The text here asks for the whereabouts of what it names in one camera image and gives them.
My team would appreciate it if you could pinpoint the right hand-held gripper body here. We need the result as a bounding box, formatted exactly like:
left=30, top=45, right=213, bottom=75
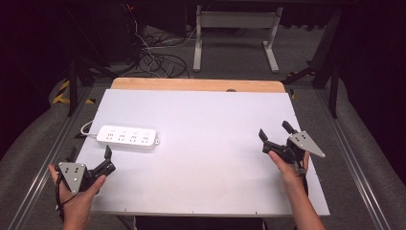
left=261, top=130, right=327, bottom=167

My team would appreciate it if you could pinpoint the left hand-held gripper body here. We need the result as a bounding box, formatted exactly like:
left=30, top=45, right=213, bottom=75
left=57, top=157, right=117, bottom=196

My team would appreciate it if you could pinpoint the white power strip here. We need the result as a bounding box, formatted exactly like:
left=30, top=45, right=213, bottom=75
left=96, top=125, right=161, bottom=152

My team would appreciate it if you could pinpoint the person's left hand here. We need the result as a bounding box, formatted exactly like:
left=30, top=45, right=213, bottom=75
left=47, top=163, right=107, bottom=222

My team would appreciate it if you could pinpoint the person's right hand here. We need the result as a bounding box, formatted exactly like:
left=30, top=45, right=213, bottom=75
left=267, top=149, right=311, bottom=192

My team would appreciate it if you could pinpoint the yellow black hazard tape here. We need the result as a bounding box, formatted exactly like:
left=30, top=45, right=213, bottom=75
left=52, top=79, right=97, bottom=105

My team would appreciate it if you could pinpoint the black metal stand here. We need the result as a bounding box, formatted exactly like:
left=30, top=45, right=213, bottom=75
left=281, top=8, right=343, bottom=120
left=61, top=6, right=111, bottom=118

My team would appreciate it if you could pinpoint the dark equipment cabinet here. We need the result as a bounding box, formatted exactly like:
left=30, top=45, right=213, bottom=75
left=95, top=2, right=146, bottom=63

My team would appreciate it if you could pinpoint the left hand-held gripper black cable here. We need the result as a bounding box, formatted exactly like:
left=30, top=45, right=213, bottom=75
left=54, top=171, right=79, bottom=222

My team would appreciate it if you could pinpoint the hand-held gripper black cable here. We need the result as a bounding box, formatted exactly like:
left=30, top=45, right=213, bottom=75
left=296, top=160, right=310, bottom=197
left=54, top=171, right=79, bottom=222

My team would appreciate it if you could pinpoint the aluminium floor rail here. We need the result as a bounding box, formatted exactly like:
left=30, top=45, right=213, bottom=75
left=314, top=87, right=392, bottom=230
left=7, top=85, right=94, bottom=230

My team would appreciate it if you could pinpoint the white power strip cable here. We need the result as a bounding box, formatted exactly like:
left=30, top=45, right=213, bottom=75
left=79, top=120, right=99, bottom=139

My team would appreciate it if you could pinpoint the right hand-held gripper black cable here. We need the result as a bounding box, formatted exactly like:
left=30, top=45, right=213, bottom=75
left=296, top=160, right=310, bottom=197

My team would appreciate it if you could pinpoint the tangle of floor cables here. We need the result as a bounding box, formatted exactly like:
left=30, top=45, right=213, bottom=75
left=125, top=3, right=205, bottom=80

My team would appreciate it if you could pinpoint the white metal desk frame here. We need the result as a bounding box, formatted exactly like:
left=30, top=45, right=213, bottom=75
left=192, top=4, right=284, bottom=74

